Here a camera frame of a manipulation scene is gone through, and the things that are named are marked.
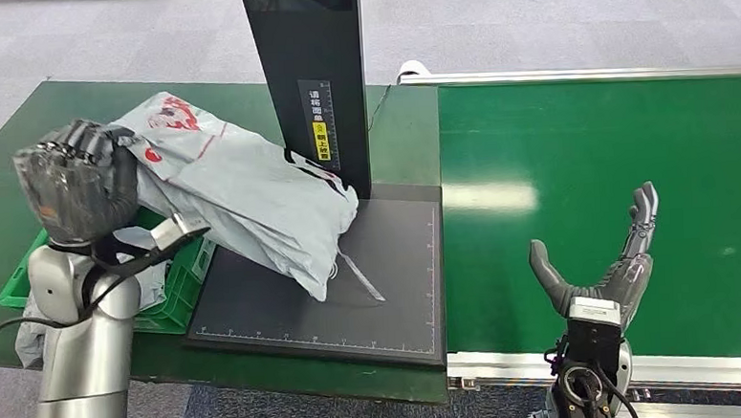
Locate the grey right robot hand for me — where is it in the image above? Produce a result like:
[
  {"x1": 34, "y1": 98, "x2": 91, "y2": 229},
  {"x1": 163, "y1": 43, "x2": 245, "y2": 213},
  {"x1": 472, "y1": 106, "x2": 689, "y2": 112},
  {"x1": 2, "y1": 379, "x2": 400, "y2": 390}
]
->
[{"x1": 525, "y1": 181, "x2": 666, "y2": 334}]

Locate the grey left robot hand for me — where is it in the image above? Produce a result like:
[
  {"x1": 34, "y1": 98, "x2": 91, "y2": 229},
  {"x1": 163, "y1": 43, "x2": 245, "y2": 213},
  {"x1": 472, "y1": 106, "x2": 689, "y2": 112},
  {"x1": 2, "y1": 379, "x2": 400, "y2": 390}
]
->
[{"x1": 10, "y1": 116, "x2": 148, "y2": 250}]

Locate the grey mailer bag black print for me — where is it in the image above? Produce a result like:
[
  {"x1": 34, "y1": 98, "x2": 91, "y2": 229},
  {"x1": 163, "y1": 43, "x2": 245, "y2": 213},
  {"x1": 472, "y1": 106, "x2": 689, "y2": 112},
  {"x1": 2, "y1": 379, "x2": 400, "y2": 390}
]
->
[{"x1": 107, "y1": 79, "x2": 388, "y2": 317}]

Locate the green conveyor belt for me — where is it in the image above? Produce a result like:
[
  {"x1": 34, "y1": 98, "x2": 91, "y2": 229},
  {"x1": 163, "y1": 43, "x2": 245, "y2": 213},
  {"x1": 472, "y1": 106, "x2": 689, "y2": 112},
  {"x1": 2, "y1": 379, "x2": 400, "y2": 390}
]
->
[{"x1": 433, "y1": 70, "x2": 741, "y2": 376}]

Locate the black scanner machine with column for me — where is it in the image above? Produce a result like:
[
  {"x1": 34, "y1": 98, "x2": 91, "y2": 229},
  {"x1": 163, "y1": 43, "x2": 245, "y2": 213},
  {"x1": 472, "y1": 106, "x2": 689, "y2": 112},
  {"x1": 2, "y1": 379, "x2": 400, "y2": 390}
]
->
[{"x1": 165, "y1": 0, "x2": 450, "y2": 382}]

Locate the white conveyor end roller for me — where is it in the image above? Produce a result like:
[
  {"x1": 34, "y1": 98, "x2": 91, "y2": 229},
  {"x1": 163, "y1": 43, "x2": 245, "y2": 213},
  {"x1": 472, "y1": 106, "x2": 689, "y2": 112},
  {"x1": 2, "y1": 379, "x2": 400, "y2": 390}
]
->
[{"x1": 394, "y1": 58, "x2": 432, "y2": 86}]

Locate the green plastic crate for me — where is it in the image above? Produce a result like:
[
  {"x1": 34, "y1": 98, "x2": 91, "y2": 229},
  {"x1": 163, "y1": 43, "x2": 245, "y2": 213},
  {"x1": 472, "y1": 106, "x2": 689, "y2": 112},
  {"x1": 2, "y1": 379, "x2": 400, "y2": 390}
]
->
[{"x1": 0, "y1": 203, "x2": 223, "y2": 345}]

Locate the grey mailer bag red stripe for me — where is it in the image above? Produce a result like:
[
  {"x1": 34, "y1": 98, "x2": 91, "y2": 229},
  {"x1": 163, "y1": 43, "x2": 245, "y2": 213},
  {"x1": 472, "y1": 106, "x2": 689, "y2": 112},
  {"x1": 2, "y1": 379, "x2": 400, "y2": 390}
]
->
[{"x1": 10, "y1": 262, "x2": 171, "y2": 370}]

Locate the black yellow column label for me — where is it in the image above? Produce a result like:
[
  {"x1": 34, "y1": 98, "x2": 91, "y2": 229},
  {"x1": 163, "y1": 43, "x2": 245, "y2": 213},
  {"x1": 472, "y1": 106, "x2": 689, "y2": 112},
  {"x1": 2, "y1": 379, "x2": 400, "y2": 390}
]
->
[{"x1": 297, "y1": 77, "x2": 342, "y2": 173}]

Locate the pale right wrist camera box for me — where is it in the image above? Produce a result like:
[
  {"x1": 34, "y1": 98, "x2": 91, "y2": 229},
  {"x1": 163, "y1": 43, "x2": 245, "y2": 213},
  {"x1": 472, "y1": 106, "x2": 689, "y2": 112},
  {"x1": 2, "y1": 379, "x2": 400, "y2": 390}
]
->
[{"x1": 564, "y1": 295, "x2": 628, "y2": 414}]

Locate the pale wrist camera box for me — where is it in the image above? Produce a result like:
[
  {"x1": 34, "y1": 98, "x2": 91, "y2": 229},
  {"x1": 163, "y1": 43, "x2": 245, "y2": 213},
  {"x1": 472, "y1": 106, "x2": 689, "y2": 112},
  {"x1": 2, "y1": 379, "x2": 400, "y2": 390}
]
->
[
  {"x1": 89, "y1": 210, "x2": 215, "y2": 280},
  {"x1": 564, "y1": 295, "x2": 628, "y2": 414}
]

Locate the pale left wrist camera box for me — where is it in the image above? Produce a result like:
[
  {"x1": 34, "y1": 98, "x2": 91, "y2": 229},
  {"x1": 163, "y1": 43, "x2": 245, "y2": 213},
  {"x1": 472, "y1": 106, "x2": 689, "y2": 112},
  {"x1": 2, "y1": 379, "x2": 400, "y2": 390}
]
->
[{"x1": 89, "y1": 210, "x2": 215, "y2": 280}]

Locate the aluminium conveyor side rail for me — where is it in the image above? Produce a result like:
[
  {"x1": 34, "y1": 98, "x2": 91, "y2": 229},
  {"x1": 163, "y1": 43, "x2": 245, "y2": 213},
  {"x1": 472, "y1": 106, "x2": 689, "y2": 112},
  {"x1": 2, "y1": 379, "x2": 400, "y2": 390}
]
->
[
  {"x1": 445, "y1": 337, "x2": 741, "y2": 418},
  {"x1": 396, "y1": 56, "x2": 741, "y2": 95}
]

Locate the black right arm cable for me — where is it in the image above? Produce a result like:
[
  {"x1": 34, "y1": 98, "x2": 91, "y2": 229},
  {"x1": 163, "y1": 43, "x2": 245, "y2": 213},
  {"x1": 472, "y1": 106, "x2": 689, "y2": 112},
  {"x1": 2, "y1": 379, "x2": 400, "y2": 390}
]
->
[{"x1": 543, "y1": 345, "x2": 643, "y2": 418}]

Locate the thin black scanner cable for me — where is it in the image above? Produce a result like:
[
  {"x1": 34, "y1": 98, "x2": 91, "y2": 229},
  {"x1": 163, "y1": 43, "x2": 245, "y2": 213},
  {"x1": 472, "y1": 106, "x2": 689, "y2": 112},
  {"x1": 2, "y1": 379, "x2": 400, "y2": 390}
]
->
[{"x1": 363, "y1": 84, "x2": 394, "y2": 135}]

